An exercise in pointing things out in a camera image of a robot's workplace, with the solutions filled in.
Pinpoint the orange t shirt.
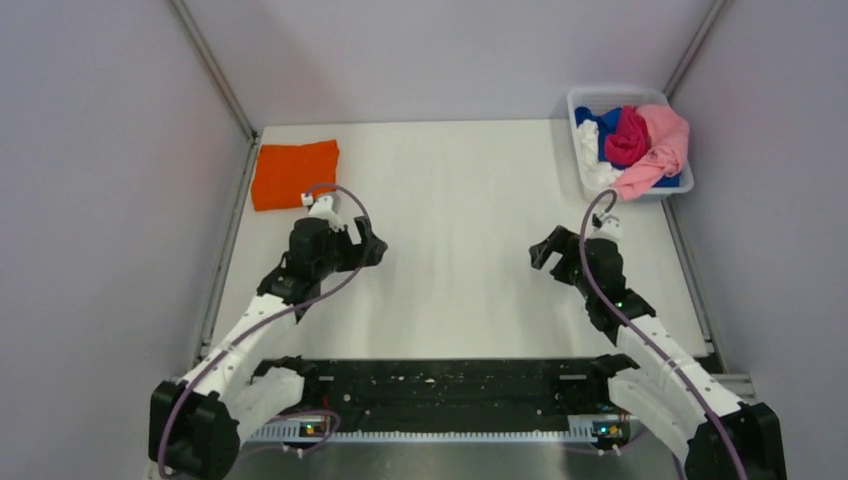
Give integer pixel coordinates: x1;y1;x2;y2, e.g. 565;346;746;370
250;140;340;212

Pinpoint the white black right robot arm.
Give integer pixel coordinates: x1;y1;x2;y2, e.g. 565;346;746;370
529;226;787;479

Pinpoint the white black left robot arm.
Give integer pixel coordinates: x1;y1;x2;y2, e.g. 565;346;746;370
148;215;388;479

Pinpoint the white t shirt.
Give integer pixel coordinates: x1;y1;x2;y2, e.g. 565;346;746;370
577;120;621;189

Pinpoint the magenta t shirt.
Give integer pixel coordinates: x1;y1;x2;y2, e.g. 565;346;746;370
604;106;650;170

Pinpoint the blue t shirt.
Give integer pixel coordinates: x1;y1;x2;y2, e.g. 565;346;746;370
574;105;682;189

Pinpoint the pink t shirt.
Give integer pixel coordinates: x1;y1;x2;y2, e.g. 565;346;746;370
613;104;690;201

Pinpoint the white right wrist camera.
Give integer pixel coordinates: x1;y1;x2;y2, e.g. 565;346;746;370
589;213;622;243

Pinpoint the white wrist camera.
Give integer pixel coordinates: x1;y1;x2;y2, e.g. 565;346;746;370
301;192;344;231
589;213;622;243

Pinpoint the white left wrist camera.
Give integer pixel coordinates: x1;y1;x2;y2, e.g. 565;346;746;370
301;192;344;231

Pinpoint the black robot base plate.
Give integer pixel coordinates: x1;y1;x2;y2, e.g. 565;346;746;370
251;355;654;435

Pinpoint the aluminium frame rail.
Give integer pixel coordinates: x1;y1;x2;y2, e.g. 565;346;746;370
142;374;786;480

